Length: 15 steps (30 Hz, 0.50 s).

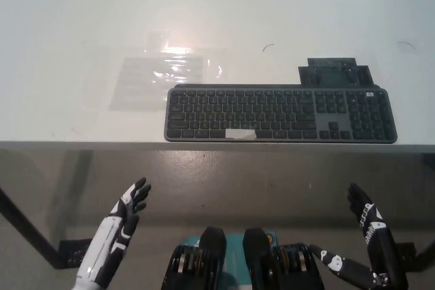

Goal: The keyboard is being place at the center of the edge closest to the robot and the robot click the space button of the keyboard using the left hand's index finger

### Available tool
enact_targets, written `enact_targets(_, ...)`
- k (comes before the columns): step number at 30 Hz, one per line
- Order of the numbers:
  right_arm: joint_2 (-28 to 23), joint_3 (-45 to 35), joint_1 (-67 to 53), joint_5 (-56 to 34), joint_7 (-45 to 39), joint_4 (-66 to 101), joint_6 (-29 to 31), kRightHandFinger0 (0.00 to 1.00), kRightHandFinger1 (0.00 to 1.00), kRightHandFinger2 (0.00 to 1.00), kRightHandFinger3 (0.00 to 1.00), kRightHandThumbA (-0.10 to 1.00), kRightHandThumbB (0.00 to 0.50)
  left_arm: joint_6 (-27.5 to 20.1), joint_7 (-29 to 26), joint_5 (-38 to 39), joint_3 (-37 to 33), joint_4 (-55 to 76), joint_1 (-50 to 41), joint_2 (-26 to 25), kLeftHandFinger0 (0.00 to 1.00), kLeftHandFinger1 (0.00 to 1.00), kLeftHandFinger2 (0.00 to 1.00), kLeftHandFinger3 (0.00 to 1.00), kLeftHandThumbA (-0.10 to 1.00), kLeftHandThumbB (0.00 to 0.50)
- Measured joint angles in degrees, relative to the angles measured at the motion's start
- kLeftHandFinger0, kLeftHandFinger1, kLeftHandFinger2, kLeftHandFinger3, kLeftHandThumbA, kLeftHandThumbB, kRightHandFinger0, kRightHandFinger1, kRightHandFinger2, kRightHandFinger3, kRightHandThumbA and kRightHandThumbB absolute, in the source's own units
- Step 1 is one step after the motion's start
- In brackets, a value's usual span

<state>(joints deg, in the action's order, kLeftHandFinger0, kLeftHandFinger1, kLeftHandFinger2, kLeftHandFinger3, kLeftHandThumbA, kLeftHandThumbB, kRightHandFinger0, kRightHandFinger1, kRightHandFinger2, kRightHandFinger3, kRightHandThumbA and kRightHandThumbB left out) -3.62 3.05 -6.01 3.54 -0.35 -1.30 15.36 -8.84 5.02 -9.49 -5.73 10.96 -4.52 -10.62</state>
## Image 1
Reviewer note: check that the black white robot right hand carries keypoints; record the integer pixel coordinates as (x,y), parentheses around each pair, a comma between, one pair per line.
(380,242)

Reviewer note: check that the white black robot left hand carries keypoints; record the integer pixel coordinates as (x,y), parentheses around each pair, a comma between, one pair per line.
(105,239)

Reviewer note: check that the dark grey full-size keyboard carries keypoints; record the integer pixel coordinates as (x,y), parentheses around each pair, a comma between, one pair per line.
(278,113)

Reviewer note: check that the black teal robot torso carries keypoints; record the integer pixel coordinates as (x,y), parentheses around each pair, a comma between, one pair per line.
(238,263)

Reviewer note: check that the black table foot plate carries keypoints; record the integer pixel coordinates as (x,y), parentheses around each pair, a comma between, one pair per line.
(73,254)
(404,251)

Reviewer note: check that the black metal table leg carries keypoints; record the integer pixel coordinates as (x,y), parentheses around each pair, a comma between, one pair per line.
(30,227)

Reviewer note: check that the clear plastic sheet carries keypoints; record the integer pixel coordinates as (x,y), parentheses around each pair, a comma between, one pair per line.
(159,83)

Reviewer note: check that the white tape patch on spacebar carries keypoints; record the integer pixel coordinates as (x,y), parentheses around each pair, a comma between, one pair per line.
(240,134)

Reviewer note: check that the thin dark curved strand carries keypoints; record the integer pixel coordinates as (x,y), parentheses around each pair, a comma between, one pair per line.
(408,45)
(266,46)

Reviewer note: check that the dark grey plastic bracket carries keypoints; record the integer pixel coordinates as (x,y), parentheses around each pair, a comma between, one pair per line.
(334,74)

